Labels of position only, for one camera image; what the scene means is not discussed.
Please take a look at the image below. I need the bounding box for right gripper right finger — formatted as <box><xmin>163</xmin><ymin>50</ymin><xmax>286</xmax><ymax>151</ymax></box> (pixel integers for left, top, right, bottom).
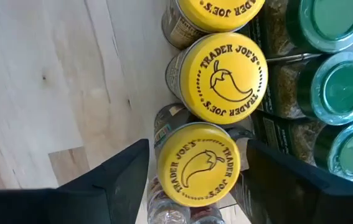
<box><xmin>246</xmin><ymin>139</ymin><xmax>353</xmax><ymax>224</ymax></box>

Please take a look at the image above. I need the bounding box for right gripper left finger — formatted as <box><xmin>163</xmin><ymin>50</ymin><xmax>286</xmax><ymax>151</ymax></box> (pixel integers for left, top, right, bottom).
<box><xmin>0</xmin><ymin>138</ymin><xmax>151</xmax><ymax>224</ymax></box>

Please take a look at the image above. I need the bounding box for dark green black pepper tin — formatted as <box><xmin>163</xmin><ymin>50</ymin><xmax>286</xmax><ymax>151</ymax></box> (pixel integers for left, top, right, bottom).
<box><xmin>229</xmin><ymin>172</ymin><xmax>272</xmax><ymax>224</ymax></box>

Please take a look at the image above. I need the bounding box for green lid glass spice jar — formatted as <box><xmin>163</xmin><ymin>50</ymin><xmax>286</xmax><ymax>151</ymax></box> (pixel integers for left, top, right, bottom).
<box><xmin>252</xmin><ymin>110</ymin><xmax>353</xmax><ymax>185</ymax></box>
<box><xmin>258</xmin><ymin>51</ymin><xmax>353</xmax><ymax>126</ymax></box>
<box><xmin>244</xmin><ymin>0</ymin><xmax>353</xmax><ymax>58</ymax></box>

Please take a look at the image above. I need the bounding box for glass saffron jar cork lid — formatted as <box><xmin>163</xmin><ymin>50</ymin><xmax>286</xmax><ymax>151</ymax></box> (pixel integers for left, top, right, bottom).
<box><xmin>189</xmin><ymin>203</ymin><xmax>227</xmax><ymax>224</ymax></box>
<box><xmin>146</xmin><ymin>176</ymin><xmax>192</xmax><ymax>224</ymax></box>

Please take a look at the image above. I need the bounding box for yellow lid chili onion can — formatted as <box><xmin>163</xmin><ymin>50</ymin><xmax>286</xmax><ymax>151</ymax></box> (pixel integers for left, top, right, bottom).
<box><xmin>161</xmin><ymin>0</ymin><xmax>266</xmax><ymax>51</ymax></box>
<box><xmin>153</xmin><ymin>103</ymin><xmax>242</xmax><ymax>208</ymax></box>
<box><xmin>164</xmin><ymin>32</ymin><xmax>270</xmax><ymax>126</ymax></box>

